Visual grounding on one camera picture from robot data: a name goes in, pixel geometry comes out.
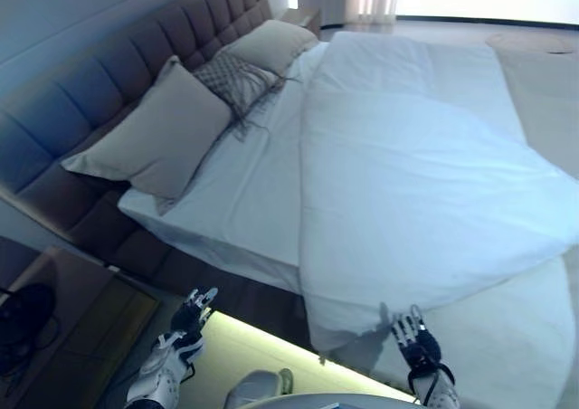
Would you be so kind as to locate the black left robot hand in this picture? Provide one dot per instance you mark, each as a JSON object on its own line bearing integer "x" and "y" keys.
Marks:
{"x": 187, "y": 316}

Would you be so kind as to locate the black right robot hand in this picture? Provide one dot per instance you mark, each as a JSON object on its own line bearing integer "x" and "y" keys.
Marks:
{"x": 420, "y": 348}

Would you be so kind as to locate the white duvet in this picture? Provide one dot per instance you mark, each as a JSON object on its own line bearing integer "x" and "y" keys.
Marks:
{"x": 416, "y": 178}

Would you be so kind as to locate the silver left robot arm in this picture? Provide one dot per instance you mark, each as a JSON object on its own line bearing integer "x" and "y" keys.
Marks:
{"x": 160, "y": 373}

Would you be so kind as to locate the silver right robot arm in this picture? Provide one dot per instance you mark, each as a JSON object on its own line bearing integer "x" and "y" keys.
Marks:
{"x": 436, "y": 391}

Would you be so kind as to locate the beige bed cover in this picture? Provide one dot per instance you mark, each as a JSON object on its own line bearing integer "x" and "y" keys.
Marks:
{"x": 543, "y": 78}

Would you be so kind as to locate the white fleecy blanket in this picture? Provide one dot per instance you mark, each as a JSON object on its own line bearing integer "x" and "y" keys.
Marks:
{"x": 506, "y": 327}

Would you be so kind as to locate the wooden nightstand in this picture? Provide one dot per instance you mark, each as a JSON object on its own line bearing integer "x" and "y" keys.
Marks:
{"x": 90, "y": 318}

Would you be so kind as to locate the silver left robot leg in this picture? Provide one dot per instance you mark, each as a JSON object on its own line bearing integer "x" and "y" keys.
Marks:
{"x": 253, "y": 388}

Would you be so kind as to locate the grey robot torso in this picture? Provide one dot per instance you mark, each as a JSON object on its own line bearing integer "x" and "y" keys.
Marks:
{"x": 325, "y": 402}

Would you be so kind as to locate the white fitted mattress sheet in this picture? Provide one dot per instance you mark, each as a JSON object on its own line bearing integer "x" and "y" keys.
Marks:
{"x": 235, "y": 201}

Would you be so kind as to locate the large beige pillow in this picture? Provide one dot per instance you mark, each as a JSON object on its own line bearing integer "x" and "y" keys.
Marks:
{"x": 271, "y": 42}
{"x": 163, "y": 133}

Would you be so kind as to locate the grey patterned fringed cushion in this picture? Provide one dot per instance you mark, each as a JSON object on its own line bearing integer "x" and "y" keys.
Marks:
{"x": 230, "y": 78}

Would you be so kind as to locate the small wooden bedside table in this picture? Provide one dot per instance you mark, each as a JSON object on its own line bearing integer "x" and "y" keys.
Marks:
{"x": 303, "y": 20}

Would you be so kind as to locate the brown upholstered bed frame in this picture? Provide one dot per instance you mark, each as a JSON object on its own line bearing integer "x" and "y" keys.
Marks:
{"x": 90, "y": 78}

